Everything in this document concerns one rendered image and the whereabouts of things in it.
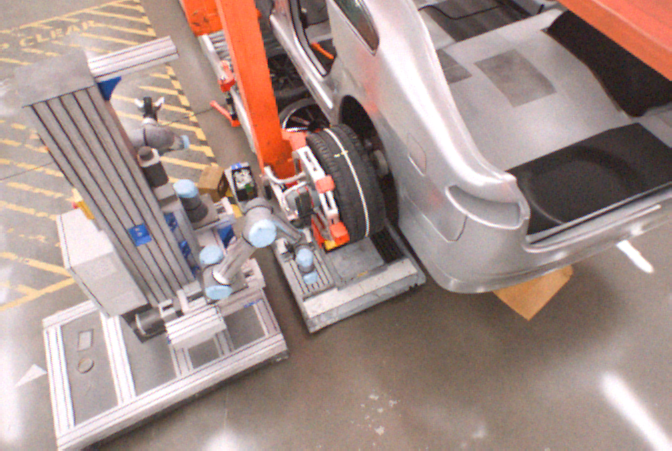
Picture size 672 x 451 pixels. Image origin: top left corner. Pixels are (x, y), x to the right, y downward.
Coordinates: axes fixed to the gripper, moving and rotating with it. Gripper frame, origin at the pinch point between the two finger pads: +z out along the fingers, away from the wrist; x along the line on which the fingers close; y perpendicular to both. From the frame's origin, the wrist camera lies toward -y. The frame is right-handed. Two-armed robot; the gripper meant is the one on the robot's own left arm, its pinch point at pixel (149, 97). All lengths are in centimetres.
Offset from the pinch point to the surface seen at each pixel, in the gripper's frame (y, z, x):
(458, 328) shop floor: 102, -120, 170
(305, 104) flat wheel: 60, 58, 100
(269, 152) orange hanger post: 33, -19, 65
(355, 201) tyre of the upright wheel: 8, -88, 103
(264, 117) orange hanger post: 5, -18, 63
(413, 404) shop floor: 107, -159, 130
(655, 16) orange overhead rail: -188, -240, 77
